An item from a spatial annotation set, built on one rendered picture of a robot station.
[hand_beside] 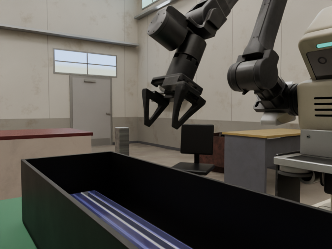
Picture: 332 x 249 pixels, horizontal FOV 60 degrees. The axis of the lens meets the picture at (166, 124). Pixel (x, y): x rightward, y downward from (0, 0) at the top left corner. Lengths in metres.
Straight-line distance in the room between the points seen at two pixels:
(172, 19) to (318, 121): 0.42
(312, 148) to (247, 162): 3.48
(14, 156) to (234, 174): 2.92
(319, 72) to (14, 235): 0.69
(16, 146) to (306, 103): 2.48
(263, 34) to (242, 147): 3.49
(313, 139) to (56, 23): 8.83
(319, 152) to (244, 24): 5.91
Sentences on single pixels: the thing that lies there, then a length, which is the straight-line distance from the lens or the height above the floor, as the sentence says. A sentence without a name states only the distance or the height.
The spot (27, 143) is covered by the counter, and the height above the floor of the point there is 0.84.
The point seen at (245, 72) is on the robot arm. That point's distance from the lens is 0.74.
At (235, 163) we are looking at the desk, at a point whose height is 0.37.
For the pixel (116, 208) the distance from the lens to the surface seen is 0.47.
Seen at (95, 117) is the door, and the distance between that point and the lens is 9.23.
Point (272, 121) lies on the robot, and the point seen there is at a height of 1.12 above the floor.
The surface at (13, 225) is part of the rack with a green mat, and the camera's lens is 0.58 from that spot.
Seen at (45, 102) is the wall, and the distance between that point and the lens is 8.87.
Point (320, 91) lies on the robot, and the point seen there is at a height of 1.19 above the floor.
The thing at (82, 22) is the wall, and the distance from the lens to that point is 9.53.
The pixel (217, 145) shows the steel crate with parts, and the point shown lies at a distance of 5.22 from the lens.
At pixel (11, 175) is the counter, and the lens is 2.89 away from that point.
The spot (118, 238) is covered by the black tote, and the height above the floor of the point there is 1.06.
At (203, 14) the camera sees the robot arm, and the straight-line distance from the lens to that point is 0.64.
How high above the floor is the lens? 1.15
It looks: 3 degrees down
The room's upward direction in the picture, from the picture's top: straight up
